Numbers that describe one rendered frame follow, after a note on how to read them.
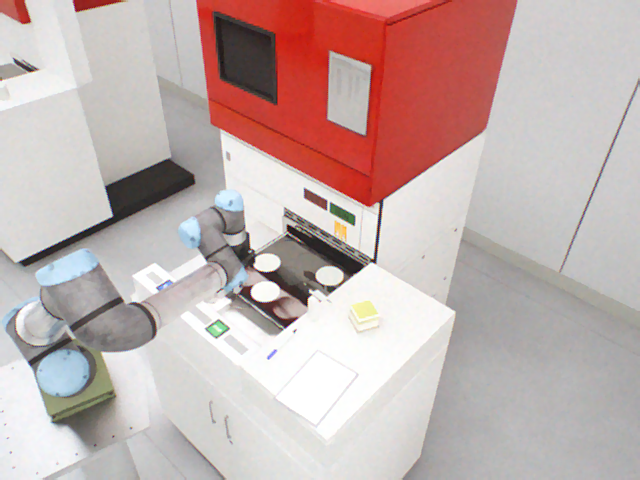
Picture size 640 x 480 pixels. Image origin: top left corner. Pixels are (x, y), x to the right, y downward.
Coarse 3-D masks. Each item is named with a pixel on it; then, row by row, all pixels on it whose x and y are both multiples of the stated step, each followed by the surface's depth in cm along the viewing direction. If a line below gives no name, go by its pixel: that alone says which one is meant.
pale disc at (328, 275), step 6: (318, 270) 201; (324, 270) 201; (330, 270) 201; (336, 270) 201; (318, 276) 199; (324, 276) 199; (330, 276) 199; (336, 276) 199; (342, 276) 199; (324, 282) 196; (330, 282) 196; (336, 282) 196
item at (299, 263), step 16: (288, 240) 214; (256, 256) 207; (288, 256) 207; (304, 256) 207; (320, 256) 207; (256, 272) 200; (272, 272) 200; (288, 272) 200; (304, 272) 200; (288, 288) 194; (304, 288) 194; (320, 288) 194; (336, 288) 194; (256, 304) 188; (272, 304) 188; (288, 304) 188; (304, 304) 188; (288, 320) 182
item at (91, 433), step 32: (128, 352) 181; (0, 384) 171; (32, 384) 171; (128, 384) 172; (0, 416) 163; (32, 416) 163; (96, 416) 163; (128, 416) 163; (0, 448) 155; (32, 448) 155; (64, 448) 155; (96, 448) 155
